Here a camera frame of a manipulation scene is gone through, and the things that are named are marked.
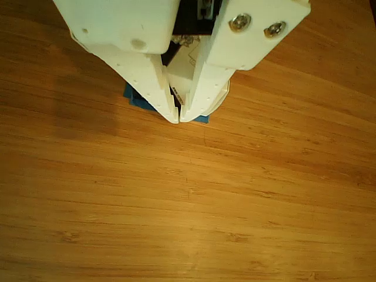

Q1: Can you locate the blue tape square target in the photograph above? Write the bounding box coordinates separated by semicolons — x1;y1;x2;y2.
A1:
122;81;213;125

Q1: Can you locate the black and white servo box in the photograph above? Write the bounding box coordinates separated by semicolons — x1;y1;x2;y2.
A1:
160;34;232;116

